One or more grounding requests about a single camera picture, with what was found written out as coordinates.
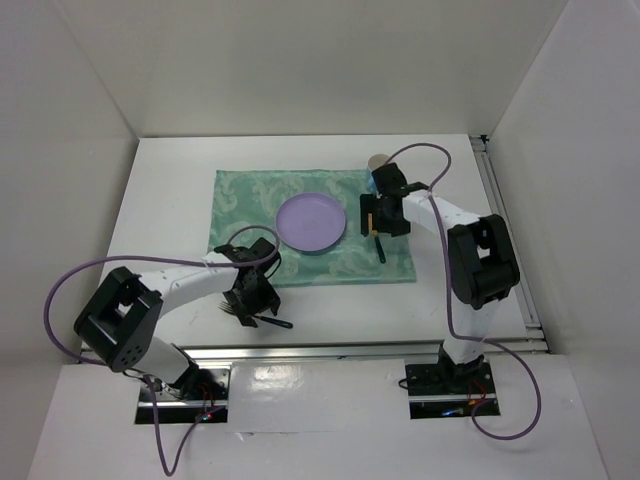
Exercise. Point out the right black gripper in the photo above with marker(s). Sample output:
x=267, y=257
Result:
x=369, y=204

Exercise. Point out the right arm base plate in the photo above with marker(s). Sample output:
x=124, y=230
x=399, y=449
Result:
x=430, y=397

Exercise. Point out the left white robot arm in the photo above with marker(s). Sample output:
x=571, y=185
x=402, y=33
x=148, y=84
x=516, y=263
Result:
x=119, y=321

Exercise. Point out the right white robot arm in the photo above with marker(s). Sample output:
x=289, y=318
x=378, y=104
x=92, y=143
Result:
x=481, y=270

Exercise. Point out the gold knife green handle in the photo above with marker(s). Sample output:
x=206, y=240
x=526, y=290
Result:
x=374, y=234

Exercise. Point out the front aluminium rail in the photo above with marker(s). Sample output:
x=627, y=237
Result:
x=322, y=352

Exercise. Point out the lilac plastic plate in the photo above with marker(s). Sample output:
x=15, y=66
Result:
x=310, y=222

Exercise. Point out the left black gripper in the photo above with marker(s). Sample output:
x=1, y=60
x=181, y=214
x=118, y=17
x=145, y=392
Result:
x=268, y=297

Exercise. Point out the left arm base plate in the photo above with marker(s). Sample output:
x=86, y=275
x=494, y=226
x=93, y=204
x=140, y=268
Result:
x=208, y=398

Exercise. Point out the gold fork green handle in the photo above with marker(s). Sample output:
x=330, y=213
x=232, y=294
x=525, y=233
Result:
x=249, y=315

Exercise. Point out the light blue mug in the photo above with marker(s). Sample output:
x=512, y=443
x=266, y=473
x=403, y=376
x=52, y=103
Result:
x=377, y=174

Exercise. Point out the teal patterned cloth napkin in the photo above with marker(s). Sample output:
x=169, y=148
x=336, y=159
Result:
x=253, y=197

